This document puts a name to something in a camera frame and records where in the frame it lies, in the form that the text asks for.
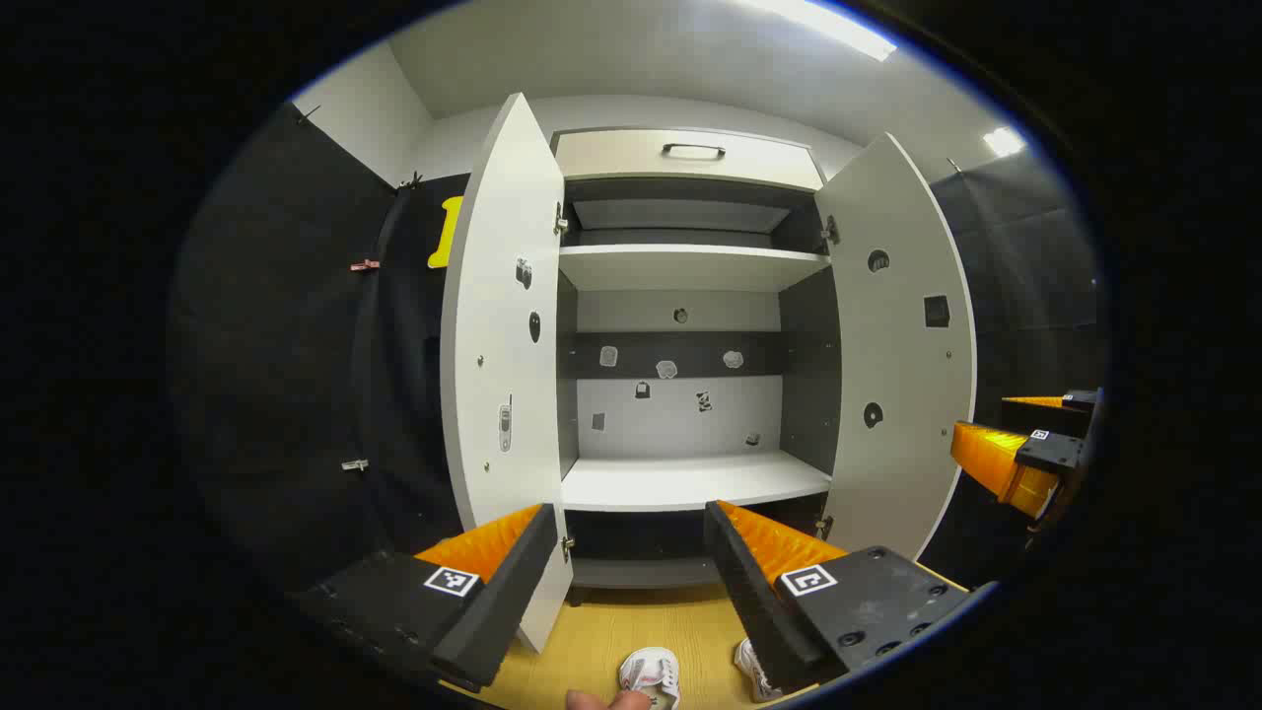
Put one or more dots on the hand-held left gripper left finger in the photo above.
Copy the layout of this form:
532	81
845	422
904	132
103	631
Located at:
503	602

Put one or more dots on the red cloth clip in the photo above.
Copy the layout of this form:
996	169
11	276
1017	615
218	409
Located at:
365	265

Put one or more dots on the white and grey shoe cabinet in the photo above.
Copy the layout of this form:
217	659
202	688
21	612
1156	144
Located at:
680	414

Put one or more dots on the cream cabinet drawer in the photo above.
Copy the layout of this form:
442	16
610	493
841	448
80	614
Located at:
611	160

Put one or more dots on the small ceiling light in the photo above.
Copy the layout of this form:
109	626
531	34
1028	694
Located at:
1004	141

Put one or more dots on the black backdrop cloth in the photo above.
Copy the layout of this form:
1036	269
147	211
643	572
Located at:
286	375
1025	276

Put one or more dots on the white canvas shoe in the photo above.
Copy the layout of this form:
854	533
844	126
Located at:
754	666
651	675

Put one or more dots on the white cabinet door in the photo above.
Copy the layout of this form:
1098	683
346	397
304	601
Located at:
503	325
897	365

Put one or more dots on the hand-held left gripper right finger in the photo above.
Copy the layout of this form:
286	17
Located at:
749	602

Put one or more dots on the white cabinet shelf board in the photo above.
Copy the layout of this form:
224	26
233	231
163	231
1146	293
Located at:
690	481
690	266

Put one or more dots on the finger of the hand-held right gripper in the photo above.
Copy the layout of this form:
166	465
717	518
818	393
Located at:
1053	452
1035	414

